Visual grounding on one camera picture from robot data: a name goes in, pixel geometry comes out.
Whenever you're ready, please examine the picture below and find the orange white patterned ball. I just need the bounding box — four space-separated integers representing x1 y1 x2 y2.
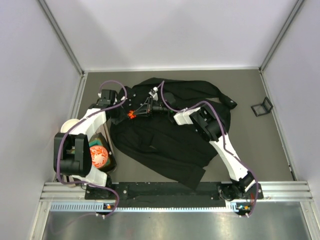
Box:
90 145 110 169

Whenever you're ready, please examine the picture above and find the black button shirt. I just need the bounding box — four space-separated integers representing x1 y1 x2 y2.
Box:
109 77 237 190

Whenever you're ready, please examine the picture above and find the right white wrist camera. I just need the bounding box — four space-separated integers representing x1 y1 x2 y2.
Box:
149 87 159 101

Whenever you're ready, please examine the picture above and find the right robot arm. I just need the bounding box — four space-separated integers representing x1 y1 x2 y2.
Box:
130 97 259 201

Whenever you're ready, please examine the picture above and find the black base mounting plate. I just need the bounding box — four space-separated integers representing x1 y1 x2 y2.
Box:
84 181 264 208

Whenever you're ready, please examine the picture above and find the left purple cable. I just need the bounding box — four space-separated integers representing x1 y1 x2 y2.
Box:
48 79 128 236

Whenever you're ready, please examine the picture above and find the small black open box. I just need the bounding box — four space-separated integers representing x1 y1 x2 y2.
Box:
251 96 274 117

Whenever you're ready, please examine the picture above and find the black box green lining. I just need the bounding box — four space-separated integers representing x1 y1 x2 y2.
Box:
89 132 111 174

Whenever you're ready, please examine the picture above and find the white slotted cable duct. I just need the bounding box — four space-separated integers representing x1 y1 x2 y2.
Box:
50 202 251 213

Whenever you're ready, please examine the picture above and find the orange maple leaf brooch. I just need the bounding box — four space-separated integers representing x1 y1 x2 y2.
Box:
127 110 137 120

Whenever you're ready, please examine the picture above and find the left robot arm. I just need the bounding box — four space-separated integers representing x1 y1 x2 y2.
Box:
53 88 128 194

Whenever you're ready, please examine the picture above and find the white paper cup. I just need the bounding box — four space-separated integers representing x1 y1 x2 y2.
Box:
60 118 80 133

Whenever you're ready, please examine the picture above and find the aluminium frame rail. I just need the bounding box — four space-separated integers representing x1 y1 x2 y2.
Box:
39 181 314 202

